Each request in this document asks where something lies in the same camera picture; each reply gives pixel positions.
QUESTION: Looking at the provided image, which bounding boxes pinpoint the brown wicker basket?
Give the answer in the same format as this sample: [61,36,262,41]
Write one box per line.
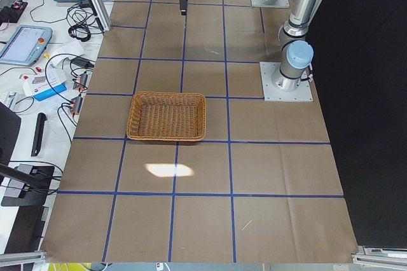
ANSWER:
[127,92,206,142]

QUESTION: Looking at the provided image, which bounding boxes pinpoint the white blue box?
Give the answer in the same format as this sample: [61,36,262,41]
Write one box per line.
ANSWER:
[22,69,67,101]

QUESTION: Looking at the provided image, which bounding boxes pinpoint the blue teach pendant near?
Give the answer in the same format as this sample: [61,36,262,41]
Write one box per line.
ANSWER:
[1,25,53,66]

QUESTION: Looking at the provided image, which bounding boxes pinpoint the black bar tool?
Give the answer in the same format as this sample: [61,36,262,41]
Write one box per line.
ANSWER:
[31,113,47,156]

